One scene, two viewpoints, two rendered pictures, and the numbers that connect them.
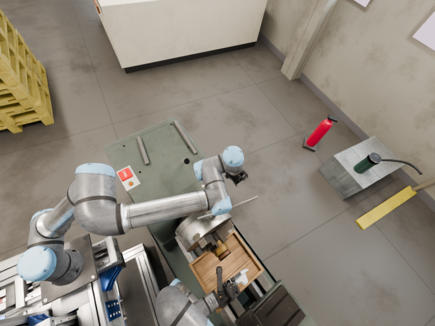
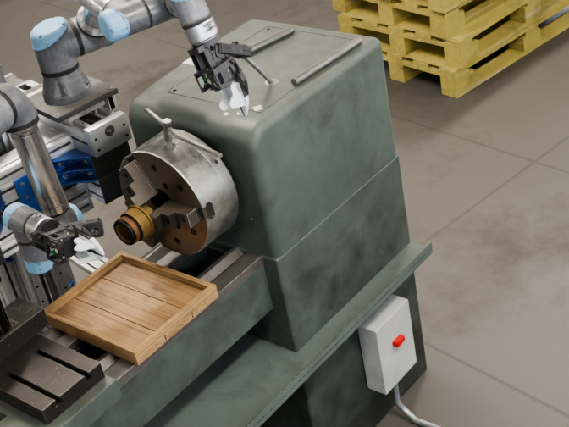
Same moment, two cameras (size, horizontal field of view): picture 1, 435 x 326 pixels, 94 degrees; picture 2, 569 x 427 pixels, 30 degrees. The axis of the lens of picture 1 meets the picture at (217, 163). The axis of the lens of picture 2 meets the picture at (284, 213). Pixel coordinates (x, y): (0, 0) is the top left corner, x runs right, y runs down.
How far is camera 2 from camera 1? 251 cm
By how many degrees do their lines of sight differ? 63
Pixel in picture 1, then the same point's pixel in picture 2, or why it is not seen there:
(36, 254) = (55, 22)
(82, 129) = (476, 135)
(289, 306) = (58, 380)
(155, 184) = not seen: hidden behind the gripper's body
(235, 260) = (146, 312)
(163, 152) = (277, 59)
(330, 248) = not seen: outside the picture
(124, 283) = not seen: hidden behind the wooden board
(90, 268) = (69, 108)
